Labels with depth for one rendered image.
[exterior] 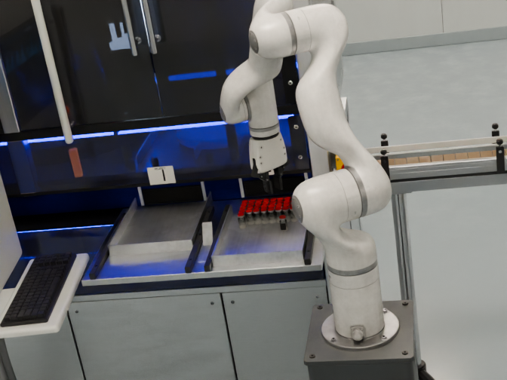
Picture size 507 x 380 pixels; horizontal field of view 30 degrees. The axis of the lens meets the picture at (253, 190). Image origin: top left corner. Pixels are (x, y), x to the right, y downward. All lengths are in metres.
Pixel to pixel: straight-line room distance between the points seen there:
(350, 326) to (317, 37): 0.68
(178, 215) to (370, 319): 0.98
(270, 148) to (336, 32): 0.56
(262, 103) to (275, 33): 0.46
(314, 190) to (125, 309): 1.33
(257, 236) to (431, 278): 1.58
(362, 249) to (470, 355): 1.62
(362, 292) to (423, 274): 2.07
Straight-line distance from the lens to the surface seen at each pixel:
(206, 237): 2.82
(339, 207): 2.12
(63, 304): 2.84
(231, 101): 2.49
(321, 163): 2.92
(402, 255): 3.22
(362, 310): 2.26
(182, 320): 3.26
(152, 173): 3.02
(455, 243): 4.53
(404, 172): 3.05
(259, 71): 2.43
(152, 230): 2.98
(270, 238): 2.79
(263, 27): 2.12
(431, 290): 4.17
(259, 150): 2.60
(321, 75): 2.14
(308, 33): 2.14
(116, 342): 3.37
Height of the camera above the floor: 2.13
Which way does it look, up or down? 24 degrees down
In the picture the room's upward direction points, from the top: 9 degrees counter-clockwise
